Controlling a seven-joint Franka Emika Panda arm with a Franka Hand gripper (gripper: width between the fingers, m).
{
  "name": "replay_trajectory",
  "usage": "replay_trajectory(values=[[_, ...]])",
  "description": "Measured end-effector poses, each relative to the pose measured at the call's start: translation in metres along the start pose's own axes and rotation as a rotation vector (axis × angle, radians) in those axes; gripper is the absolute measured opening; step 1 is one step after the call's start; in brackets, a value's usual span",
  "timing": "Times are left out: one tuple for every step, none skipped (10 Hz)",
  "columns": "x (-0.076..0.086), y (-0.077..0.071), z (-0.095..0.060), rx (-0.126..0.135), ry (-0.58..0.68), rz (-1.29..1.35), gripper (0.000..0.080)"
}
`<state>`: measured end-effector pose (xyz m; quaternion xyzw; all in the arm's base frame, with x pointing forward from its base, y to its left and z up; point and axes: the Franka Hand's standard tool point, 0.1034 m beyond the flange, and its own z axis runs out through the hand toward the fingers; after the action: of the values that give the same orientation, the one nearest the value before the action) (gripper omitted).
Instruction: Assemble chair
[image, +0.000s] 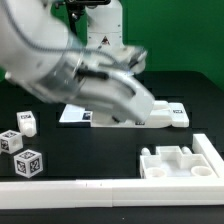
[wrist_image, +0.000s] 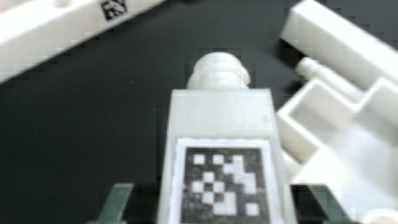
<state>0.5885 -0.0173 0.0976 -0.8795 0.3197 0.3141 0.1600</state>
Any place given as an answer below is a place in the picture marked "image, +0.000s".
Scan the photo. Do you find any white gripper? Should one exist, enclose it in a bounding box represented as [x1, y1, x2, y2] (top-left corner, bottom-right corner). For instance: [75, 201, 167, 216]
[75, 73, 155, 122]

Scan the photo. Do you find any white chair seat part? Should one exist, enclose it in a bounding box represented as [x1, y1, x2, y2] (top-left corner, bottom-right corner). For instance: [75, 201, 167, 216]
[139, 146, 216, 179]

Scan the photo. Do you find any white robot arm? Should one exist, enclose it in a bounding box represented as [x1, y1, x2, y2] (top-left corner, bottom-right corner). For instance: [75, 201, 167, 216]
[0, 0, 154, 122]

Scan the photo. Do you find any white chair backrest part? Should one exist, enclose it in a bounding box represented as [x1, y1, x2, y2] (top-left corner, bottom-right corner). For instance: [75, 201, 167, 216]
[91, 100, 189, 128]

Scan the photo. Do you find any flat white tagged plate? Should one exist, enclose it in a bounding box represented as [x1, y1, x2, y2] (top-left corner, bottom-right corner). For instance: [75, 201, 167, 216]
[59, 104, 92, 123]

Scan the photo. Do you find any white L-shaped fence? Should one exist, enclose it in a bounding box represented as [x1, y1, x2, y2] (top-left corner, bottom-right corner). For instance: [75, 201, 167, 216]
[0, 134, 224, 209]

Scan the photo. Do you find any white tagged cube front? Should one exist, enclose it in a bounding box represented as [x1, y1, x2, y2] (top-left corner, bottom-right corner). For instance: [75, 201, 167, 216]
[14, 149, 43, 178]

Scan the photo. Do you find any white tagged cube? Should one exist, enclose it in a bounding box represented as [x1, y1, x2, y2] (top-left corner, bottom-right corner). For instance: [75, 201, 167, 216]
[0, 130, 23, 154]
[14, 149, 43, 178]

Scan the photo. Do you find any white tagged cube left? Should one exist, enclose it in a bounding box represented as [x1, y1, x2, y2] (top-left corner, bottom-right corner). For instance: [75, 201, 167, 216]
[0, 130, 23, 154]

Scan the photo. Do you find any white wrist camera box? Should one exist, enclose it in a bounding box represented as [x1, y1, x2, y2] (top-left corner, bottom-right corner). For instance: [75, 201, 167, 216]
[102, 45, 148, 74]

